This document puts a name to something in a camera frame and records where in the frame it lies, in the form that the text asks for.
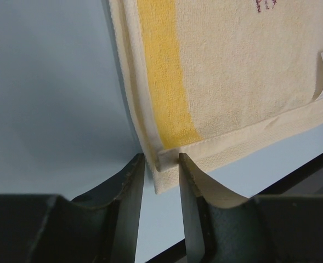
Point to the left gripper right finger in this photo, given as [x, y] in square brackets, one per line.
[219, 224]

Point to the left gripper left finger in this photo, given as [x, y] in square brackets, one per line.
[101, 225]

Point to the yellow chick face towel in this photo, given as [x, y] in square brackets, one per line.
[218, 80]

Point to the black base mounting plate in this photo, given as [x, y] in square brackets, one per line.
[289, 219]

